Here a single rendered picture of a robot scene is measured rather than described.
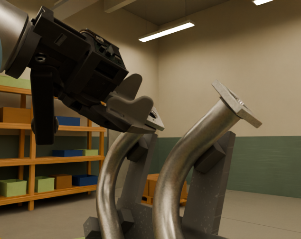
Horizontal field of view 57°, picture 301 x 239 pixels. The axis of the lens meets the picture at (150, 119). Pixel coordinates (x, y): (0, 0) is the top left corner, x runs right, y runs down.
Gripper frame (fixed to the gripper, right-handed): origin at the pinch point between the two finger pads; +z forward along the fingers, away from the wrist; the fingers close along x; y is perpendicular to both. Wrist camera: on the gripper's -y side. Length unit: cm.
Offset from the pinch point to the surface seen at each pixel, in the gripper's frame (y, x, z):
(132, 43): -142, 659, 280
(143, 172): -6.3, -4.2, 4.0
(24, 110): -271, 377, 72
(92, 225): -13.8, -9.9, -1.6
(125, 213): -10.9, -9.0, 2.4
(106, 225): -11.5, -11.3, -1.0
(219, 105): 11.8, -12.2, -2.5
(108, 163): -8.5, -1.9, -0.9
